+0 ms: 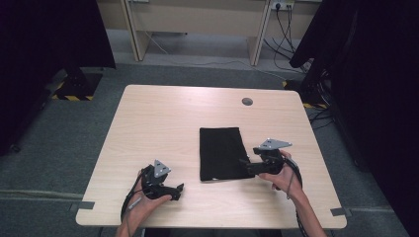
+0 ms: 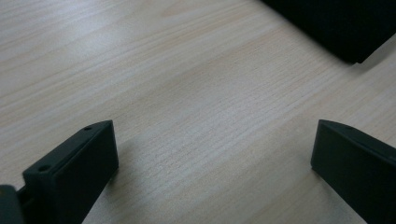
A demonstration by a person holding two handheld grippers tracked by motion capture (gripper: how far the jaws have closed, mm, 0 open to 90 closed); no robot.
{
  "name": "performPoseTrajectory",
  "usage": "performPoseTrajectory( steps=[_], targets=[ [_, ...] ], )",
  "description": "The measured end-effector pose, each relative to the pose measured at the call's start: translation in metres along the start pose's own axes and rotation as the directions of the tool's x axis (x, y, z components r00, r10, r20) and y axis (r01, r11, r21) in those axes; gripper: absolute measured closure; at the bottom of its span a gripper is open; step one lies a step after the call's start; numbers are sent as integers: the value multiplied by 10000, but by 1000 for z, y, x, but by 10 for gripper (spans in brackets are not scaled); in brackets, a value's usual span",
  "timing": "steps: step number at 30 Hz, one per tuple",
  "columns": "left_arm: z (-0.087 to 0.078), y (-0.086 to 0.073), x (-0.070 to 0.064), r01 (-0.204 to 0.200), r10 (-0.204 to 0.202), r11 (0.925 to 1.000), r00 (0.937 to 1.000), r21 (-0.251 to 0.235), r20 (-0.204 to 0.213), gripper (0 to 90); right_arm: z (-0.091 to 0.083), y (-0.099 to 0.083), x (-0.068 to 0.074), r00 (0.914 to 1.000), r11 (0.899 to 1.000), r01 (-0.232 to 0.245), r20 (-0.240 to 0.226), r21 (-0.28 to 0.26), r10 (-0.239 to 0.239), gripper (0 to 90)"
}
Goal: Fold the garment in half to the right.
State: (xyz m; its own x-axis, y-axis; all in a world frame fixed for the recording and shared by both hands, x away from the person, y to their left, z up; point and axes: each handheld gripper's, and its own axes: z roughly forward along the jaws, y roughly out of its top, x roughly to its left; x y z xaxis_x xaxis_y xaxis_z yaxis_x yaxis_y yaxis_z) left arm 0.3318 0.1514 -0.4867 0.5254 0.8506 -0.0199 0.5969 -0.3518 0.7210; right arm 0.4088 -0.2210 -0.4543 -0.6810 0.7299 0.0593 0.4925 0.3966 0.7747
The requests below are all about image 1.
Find person's dark clothing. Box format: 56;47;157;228
143;227;285;237

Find large black curtain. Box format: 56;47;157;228
0;0;117;156

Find person's left hand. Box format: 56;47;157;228
126;169;173;220

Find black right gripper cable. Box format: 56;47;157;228
282;157;310;237

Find person's right hand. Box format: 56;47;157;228
258;149;304;200

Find black hanging cables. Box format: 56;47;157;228
262;4;313;74

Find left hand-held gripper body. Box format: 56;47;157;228
140;159;173;201

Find black floor cables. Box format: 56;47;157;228
307;107;336;131

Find white wall socket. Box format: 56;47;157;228
270;0;295;11

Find black stand base hazard tape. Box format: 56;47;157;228
49;67;104;102
282;70;331;111

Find grey floor cable cover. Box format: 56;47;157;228
0;189;85;201

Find white floor cable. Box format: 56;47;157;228
143;31;289;82

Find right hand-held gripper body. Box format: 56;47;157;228
252;137;293;176

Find grey tape piece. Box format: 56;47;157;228
68;200;96;212
329;206;353;217

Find beige desk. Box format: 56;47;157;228
96;0;324;67

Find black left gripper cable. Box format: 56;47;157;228
120;167;147;225

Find black tank top white trim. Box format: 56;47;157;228
199;126;257;183

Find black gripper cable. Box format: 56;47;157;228
282;157;310;237
120;167;147;225

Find silver plug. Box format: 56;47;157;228
127;197;143;211

